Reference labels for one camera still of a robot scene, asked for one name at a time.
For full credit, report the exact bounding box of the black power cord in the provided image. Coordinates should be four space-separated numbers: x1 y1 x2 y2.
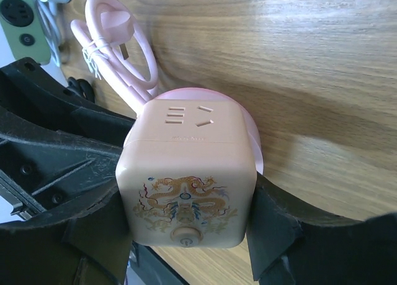
67 76 96 102

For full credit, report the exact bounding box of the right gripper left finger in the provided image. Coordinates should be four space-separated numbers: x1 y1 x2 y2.
1 182 132 284

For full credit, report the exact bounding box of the green power strip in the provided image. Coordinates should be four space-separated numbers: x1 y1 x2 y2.
1 0 51 65

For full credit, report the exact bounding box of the beige cube plug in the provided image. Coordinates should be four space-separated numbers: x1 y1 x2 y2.
116 99 257 248

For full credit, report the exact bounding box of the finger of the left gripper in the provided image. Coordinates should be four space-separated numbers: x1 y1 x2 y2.
1 107 124 217
1 58 135 147

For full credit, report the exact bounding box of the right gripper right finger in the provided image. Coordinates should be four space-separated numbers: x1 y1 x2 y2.
246 175 396 284

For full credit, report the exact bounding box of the pink round socket with cable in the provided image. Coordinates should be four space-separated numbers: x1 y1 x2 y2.
71 0 264 178

